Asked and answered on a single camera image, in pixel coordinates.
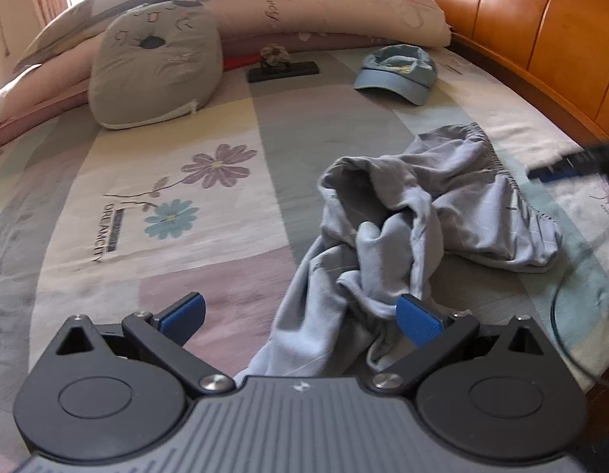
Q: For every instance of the blue baseball cap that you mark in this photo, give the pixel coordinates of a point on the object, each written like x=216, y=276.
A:
x=405, y=70

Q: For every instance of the grey striped pants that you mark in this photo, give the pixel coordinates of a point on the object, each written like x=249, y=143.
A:
x=387, y=224

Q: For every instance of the red object under quilt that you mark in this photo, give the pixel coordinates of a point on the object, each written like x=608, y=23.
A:
x=229, y=64

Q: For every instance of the black phone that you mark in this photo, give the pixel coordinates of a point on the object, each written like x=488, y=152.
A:
x=267, y=72

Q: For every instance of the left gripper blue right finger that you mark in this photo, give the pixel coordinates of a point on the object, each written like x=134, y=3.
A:
x=437, y=337

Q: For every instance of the grey cat face cushion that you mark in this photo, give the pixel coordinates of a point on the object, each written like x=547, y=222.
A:
x=155, y=63

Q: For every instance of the wooden headboard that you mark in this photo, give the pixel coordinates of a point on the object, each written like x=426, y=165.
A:
x=555, y=52

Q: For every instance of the pink folded quilt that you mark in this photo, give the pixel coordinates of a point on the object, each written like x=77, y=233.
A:
x=419, y=22

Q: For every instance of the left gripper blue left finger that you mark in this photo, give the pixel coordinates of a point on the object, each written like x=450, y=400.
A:
x=160, y=339

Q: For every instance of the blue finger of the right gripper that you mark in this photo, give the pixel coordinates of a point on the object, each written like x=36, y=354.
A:
x=576, y=165

